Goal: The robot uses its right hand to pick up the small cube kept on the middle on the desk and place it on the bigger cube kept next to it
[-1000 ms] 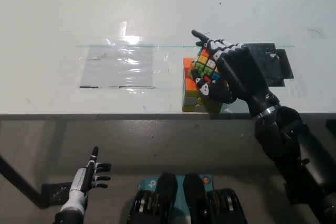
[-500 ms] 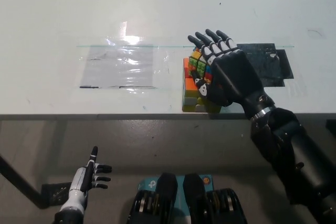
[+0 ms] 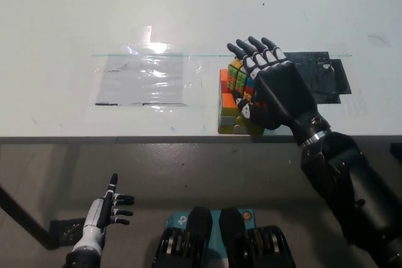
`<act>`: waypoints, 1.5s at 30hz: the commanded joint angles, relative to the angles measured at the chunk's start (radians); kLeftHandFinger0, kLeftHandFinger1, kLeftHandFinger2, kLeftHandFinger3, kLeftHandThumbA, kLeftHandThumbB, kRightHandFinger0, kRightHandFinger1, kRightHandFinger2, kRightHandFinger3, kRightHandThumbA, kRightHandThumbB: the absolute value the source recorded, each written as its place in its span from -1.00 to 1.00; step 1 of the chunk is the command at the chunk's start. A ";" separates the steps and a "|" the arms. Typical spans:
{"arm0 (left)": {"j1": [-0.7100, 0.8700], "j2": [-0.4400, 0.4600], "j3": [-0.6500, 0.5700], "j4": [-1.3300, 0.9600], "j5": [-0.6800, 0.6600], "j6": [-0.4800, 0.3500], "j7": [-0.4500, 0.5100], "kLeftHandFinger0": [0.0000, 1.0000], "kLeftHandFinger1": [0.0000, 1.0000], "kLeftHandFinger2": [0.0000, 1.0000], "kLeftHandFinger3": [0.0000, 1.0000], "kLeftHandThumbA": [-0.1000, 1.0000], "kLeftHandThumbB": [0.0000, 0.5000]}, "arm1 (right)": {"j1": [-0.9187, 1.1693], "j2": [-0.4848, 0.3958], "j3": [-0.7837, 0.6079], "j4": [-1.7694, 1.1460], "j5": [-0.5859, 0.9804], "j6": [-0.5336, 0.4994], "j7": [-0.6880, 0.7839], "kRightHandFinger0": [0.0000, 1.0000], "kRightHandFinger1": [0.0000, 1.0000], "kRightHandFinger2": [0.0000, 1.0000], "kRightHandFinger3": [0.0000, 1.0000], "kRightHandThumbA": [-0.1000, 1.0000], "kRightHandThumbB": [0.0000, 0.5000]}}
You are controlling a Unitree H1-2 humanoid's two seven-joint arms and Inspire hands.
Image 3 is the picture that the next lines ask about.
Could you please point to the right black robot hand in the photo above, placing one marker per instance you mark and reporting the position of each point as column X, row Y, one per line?
column 282, row 92

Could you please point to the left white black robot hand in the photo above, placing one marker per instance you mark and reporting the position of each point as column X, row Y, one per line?
column 94, row 221

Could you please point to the small multicolour studded puzzle cube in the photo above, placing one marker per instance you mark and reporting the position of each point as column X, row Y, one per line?
column 240, row 79

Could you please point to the black tape patch on desk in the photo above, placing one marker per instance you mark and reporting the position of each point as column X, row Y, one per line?
column 326, row 76

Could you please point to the large orange red puzzle cube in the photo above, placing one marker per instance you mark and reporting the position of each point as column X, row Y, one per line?
column 227, row 105

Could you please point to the black diagonal table leg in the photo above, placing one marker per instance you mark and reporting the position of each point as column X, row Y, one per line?
column 26, row 221

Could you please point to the clear plastic sheet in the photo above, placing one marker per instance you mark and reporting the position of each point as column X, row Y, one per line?
column 141, row 81

